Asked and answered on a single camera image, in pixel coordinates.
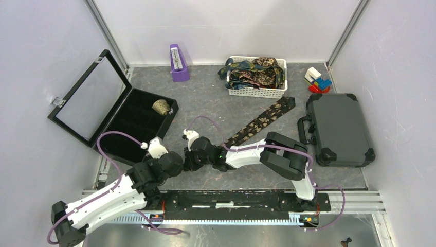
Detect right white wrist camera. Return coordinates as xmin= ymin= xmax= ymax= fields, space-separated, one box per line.
xmin=182 ymin=129 xmax=199 ymax=151

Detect purple metronome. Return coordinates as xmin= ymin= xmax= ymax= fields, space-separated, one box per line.
xmin=170 ymin=44 xmax=190 ymax=82

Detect white perforated basket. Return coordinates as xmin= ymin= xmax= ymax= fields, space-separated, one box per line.
xmin=224 ymin=56 xmax=288 ymax=99

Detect black gold floral tie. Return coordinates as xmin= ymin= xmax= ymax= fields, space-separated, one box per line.
xmin=224 ymin=96 xmax=296 ymax=148

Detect pile of patterned ties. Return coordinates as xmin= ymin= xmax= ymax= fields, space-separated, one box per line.
xmin=217 ymin=57 xmax=285 ymax=90

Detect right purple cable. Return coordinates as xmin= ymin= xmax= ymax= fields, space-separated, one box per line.
xmin=185 ymin=115 xmax=347 ymax=232

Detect colourful toy blocks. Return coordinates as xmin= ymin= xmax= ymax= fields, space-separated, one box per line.
xmin=304 ymin=67 xmax=332 ymax=94

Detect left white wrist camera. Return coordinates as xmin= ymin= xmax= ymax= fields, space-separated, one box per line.
xmin=140 ymin=137 xmax=169 ymax=159

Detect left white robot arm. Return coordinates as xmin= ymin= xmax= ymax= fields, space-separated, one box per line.
xmin=47 ymin=152 xmax=184 ymax=246

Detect black display box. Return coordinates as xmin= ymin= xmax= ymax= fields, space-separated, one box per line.
xmin=48 ymin=49 xmax=179 ymax=150

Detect small black knob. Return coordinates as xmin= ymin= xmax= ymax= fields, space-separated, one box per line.
xmin=340 ymin=237 xmax=352 ymax=247

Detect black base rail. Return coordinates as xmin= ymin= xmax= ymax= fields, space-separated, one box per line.
xmin=145 ymin=190 xmax=332 ymax=221

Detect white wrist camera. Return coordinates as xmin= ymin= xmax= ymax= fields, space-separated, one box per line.
xmin=182 ymin=129 xmax=199 ymax=151
xmin=140 ymin=137 xmax=169 ymax=159

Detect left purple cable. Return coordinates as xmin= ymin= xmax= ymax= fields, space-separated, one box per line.
xmin=46 ymin=131 xmax=183 ymax=245

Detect purple cable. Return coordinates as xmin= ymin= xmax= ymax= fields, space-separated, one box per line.
xmin=46 ymin=131 xmax=183 ymax=245
xmin=185 ymin=115 xmax=347 ymax=232

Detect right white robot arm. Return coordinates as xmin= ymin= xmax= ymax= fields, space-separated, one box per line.
xmin=183 ymin=130 xmax=318 ymax=210

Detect dark grey hard case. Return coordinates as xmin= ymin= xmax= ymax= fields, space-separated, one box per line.
xmin=297 ymin=93 xmax=376 ymax=167

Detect rolled gold tie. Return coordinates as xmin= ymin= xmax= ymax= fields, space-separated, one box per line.
xmin=152 ymin=99 xmax=171 ymax=116

